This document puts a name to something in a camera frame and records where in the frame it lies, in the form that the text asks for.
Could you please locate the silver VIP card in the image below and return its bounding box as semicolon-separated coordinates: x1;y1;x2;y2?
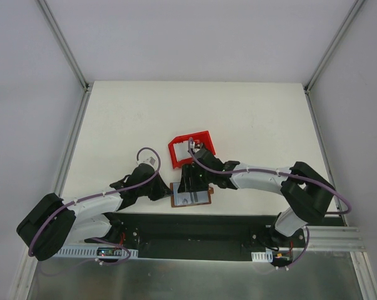
174;192;193;206
192;191;210;204

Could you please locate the brown leather card holder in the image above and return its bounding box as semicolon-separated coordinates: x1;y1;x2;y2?
170;182;214;208

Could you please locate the red plastic bin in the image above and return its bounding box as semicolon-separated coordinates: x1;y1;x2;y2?
168;131;216;169

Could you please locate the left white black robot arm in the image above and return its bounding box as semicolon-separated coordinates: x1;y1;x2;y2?
16;163;172;261

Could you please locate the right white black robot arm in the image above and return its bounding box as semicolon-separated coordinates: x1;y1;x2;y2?
178;148;333;247

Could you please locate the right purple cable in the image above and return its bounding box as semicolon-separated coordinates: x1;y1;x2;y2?
188;137;353;216

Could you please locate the purple cable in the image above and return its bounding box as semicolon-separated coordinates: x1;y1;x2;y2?
188;137;353;216
28;147;161;258

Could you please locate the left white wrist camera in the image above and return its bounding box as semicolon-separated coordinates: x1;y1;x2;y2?
137;156;157;167

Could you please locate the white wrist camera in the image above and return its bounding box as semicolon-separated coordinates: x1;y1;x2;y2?
189;141;204;153
137;156;157;167

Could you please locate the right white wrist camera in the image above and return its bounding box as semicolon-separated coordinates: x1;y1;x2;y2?
189;141;204;153

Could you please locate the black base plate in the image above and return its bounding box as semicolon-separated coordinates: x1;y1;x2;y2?
84;208;313;261

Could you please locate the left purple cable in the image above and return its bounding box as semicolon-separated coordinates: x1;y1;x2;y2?
28;147;161;258

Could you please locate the left white cable duct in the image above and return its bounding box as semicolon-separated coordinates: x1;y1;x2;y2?
53;244;138;259

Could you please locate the white cable duct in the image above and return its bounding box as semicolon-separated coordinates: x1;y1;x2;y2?
251;251;273;263
53;244;138;259

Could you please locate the right white cable duct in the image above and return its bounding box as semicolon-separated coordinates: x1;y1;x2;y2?
251;251;273;263

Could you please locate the left aluminium frame post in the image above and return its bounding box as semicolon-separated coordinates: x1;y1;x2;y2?
35;0;90;92

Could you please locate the aluminium frame post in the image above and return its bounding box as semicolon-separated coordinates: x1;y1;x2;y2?
35;0;90;92
303;0;368;94

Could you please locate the right aluminium frame post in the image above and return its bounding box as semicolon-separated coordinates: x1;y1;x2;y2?
303;0;368;94

